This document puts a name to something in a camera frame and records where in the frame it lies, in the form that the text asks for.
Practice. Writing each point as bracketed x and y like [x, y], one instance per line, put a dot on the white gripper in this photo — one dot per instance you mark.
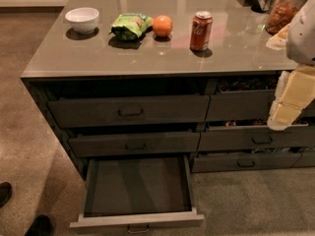
[301, 38]

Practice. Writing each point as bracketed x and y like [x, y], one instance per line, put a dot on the green rice chip bag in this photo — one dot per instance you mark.
[131, 26]

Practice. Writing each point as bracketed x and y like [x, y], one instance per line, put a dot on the top right grey drawer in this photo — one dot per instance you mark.
[242, 98]

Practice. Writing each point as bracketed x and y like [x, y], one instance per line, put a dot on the middle right grey drawer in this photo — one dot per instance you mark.
[219, 137]

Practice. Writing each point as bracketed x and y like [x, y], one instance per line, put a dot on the top left grey drawer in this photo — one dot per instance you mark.
[120, 111]

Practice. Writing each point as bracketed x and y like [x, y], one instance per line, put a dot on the middle left grey drawer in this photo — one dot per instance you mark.
[106, 145]

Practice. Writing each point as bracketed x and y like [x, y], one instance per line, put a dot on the open bottom left drawer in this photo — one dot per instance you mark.
[136, 195]

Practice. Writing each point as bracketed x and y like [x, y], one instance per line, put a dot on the clear jar of snacks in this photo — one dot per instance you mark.
[282, 13]

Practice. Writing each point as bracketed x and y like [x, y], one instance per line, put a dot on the red soda can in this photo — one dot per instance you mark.
[201, 30]

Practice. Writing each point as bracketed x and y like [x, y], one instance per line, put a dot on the orange fruit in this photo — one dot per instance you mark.
[162, 26]

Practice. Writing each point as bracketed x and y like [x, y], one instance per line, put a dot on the white ceramic bowl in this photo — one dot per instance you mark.
[83, 20]

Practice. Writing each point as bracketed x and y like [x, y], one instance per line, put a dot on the black shoe lower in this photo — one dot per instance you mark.
[41, 226]

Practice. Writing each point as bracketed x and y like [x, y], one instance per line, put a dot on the black shoe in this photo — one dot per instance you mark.
[41, 226]
[5, 193]

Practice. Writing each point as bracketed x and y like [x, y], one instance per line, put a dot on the black shoe upper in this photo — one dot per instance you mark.
[5, 193]

